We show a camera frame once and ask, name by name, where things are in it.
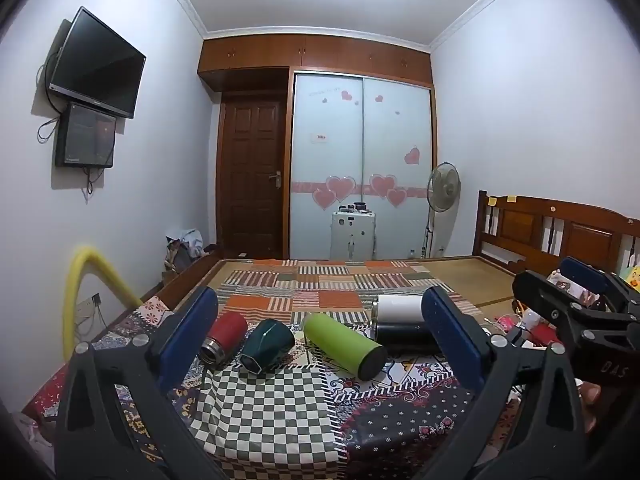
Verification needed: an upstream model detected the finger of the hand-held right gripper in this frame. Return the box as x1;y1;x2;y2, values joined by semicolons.
512;269;627;347
559;256;640;322

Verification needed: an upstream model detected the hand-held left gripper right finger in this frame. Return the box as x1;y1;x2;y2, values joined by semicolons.
420;287;593;480

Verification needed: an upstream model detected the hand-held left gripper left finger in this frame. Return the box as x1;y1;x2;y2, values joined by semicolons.
54;286;236;480

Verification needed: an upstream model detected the red insulated cup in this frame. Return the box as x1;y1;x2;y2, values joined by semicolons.
197;311;249;366

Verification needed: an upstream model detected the white and black cup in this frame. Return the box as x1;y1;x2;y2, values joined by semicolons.
372;294;442;354

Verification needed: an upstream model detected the dark green faceted cup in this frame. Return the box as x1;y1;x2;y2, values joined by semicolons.
239;320;296;372

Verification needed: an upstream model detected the light green insulated cup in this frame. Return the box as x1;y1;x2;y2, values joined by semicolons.
302;312;388;380

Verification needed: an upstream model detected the person's right hand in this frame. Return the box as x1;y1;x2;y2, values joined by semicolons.
576;381;604;436

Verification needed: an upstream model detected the woven straw bed mat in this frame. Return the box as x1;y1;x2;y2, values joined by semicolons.
210;255;517;311

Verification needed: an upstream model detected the wooden bed headboard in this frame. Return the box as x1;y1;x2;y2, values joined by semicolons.
472;190;640;282

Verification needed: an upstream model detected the pile of clothes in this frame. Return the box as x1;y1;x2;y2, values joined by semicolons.
164;227;205;274

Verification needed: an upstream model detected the dark floral quilt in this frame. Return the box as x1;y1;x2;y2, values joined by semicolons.
327;350;503;480

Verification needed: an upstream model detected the checkered cloth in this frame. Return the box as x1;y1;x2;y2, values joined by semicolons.
187;362;342;480

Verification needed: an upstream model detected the yellow foam tube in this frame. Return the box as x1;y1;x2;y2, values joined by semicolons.
62;245;144;363

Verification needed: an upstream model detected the striped patchwork blanket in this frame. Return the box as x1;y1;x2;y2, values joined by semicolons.
202;259;483;342

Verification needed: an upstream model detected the white small cabinet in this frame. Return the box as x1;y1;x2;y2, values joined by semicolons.
330;210;377;262

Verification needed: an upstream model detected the standing electric fan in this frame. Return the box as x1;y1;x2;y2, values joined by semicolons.
422;162;462;260

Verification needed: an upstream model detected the brown wooden door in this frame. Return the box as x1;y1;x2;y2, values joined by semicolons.
216;91;291;259

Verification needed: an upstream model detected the wooden wardrobe with glass doors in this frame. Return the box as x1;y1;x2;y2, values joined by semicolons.
197;34;439;262

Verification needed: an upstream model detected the white cable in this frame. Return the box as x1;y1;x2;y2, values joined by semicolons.
480;314;522;337

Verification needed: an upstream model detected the wooden bed side rail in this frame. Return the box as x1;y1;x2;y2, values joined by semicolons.
142;255;222;311

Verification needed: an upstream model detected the small black wall monitor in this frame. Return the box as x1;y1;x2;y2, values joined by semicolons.
55;101;117;169

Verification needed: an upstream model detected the black television cable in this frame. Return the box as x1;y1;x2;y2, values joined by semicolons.
36;116;60;144

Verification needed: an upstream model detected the wall-mounted black television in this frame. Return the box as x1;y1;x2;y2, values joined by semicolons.
45;6;147;120

